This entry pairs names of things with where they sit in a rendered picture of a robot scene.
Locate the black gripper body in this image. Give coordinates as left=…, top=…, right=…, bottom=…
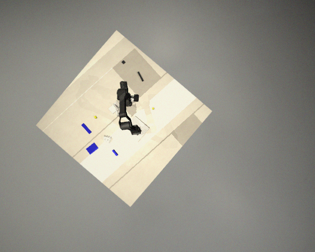
left=128, top=92, right=139, bottom=102

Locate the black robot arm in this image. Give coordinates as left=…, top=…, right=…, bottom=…
left=117, top=81, right=142, bottom=135

